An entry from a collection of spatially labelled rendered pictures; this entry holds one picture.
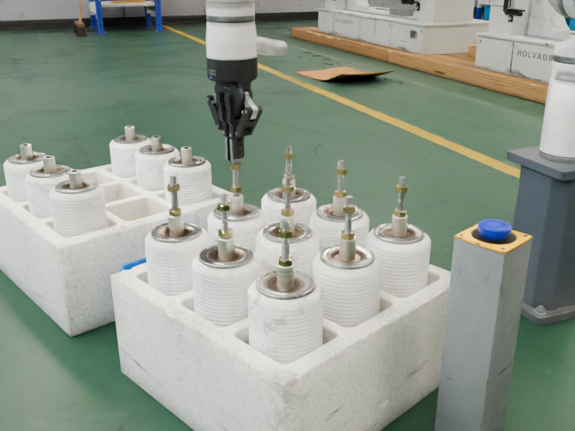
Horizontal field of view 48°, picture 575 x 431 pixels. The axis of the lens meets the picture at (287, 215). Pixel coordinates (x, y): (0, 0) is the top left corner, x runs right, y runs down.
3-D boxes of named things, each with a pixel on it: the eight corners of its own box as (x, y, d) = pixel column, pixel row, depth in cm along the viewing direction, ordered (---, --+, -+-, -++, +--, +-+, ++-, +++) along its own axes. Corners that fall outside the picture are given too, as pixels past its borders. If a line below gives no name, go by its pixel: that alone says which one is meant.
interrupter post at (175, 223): (165, 235, 97) (163, 215, 96) (175, 230, 99) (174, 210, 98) (177, 239, 96) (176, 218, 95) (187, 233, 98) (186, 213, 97)
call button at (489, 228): (487, 230, 83) (489, 215, 82) (515, 239, 80) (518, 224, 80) (470, 239, 80) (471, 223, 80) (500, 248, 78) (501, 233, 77)
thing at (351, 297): (334, 396, 90) (339, 279, 83) (298, 362, 97) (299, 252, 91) (388, 374, 94) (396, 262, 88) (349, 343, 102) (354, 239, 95)
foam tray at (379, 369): (289, 293, 132) (289, 211, 125) (455, 374, 106) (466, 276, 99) (120, 372, 107) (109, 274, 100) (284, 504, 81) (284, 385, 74)
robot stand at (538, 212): (543, 279, 138) (566, 143, 127) (597, 311, 125) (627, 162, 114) (488, 292, 133) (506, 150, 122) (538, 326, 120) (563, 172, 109)
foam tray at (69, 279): (151, 222, 167) (145, 156, 161) (243, 274, 140) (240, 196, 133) (-3, 266, 143) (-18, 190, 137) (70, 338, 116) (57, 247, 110)
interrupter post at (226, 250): (236, 261, 89) (235, 239, 87) (218, 262, 88) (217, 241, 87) (234, 254, 91) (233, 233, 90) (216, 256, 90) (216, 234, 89)
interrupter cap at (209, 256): (258, 268, 87) (257, 262, 87) (202, 273, 85) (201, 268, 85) (248, 245, 94) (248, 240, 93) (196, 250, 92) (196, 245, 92)
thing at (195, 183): (198, 231, 144) (193, 152, 138) (223, 244, 138) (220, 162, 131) (160, 242, 139) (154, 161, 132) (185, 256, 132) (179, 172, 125)
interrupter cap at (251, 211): (243, 203, 110) (243, 199, 110) (269, 216, 104) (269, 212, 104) (204, 213, 106) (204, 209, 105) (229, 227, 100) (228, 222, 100)
